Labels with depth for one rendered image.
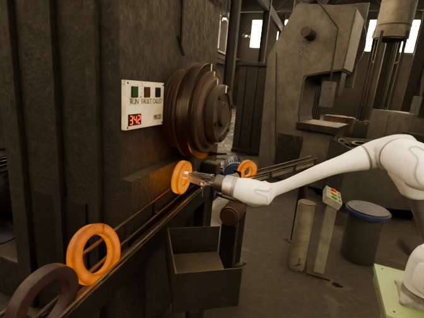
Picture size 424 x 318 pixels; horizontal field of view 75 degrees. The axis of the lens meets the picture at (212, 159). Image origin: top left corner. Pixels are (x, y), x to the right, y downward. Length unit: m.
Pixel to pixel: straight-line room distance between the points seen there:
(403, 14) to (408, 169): 9.15
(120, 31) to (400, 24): 9.34
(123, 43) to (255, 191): 0.74
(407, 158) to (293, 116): 3.03
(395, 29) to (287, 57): 6.19
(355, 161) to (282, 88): 2.96
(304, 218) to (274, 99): 2.35
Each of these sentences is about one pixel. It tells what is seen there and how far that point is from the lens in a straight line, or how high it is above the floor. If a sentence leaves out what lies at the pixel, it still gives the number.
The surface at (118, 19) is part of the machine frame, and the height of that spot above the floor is 1.43.
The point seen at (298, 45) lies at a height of 1.85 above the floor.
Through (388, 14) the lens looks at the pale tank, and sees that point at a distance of 10.11.
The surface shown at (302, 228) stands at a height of 0.34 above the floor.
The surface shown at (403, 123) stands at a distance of 5.11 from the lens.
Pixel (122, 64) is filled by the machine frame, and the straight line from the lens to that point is 1.08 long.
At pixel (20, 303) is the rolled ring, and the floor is 0.75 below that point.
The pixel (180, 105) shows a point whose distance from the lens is 1.23.
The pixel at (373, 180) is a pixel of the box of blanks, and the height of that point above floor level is 0.42.
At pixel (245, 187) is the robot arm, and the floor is 0.86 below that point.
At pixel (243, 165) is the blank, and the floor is 0.76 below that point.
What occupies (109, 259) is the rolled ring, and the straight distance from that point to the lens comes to 1.04.
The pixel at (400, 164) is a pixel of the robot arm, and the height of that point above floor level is 1.05.
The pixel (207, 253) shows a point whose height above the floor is 0.61.
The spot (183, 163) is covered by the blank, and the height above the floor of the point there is 0.90.
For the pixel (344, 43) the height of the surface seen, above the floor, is 1.87.
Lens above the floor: 1.24
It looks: 14 degrees down
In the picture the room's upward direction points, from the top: 5 degrees clockwise
